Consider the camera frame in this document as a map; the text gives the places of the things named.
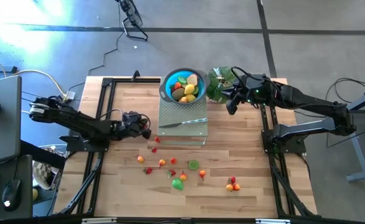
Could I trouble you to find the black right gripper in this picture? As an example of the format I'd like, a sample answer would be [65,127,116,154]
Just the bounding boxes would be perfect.
[221,73,269,116]

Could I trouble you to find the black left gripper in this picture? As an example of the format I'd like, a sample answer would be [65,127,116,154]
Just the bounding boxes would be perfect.
[119,111,152,140]

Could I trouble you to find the silver table knife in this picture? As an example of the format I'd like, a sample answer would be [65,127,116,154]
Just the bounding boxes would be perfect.
[158,118,208,129]

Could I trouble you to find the pointed yellow toy lemon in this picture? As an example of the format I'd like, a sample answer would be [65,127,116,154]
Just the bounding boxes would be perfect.
[183,83,196,96]

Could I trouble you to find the blue collapsible colander bowl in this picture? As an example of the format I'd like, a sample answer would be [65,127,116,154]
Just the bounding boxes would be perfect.
[159,68,210,106]

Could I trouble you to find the potted green plant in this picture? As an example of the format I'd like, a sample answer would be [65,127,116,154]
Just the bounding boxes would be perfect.
[205,66,242,105]

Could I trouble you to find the green toy pear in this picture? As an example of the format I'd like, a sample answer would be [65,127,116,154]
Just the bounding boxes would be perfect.
[171,177,185,192]

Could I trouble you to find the beige checkered cushion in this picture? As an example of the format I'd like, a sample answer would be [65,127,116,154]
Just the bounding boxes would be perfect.
[32,146,63,191]

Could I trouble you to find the black floor fan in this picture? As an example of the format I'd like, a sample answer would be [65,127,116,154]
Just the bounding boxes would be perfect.
[116,0,149,42]

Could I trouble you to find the black desk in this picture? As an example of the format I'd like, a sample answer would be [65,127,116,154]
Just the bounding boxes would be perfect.
[0,154,34,222]

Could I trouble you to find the grey desk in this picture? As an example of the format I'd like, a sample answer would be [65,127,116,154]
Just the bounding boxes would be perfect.
[0,75,22,167]

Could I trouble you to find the black computer mouse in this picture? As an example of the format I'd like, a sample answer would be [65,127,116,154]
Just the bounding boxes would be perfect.
[1,179,22,212]

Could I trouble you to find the black looped gripper cable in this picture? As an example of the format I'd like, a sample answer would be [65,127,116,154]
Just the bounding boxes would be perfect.
[230,65,259,83]

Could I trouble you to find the black aluminium table frame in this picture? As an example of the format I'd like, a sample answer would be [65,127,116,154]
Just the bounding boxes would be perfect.
[53,77,318,218]

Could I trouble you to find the black floor cable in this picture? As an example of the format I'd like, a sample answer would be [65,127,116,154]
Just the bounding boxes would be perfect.
[67,2,124,94]

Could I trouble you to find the silver metal bracket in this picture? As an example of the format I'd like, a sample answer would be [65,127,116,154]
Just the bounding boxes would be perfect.
[81,217,118,224]
[256,218,292,224]

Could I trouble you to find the cream hose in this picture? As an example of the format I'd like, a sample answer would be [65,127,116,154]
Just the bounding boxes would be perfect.
[0,51,65,94]

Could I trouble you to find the black cables on floor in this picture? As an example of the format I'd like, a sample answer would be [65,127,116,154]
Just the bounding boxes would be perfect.
[324,77,365,149]

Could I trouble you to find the blue grey table frame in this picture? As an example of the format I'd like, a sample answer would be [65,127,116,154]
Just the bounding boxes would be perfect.
[345,86,365,182]

